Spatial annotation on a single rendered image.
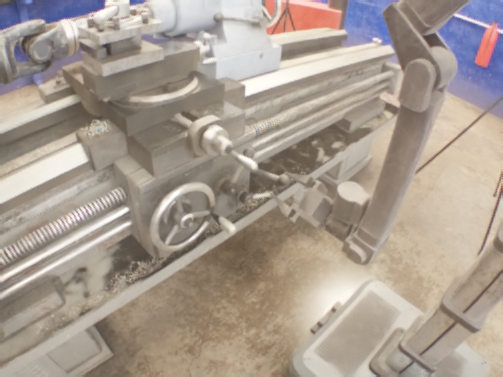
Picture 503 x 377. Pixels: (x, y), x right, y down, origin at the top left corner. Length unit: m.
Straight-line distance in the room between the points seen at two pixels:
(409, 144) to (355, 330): 0.84
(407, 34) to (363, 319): 1.02
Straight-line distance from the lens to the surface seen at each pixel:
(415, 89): 0.46
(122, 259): 1.19
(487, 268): 0.80
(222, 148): 0.79
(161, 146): 0.80
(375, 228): 0.64
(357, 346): 1.22
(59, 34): 0.97
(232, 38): 1.22
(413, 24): 0.47
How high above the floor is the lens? 1.31
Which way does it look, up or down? 40 degrees down
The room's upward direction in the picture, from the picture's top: 5 degrees clockwise
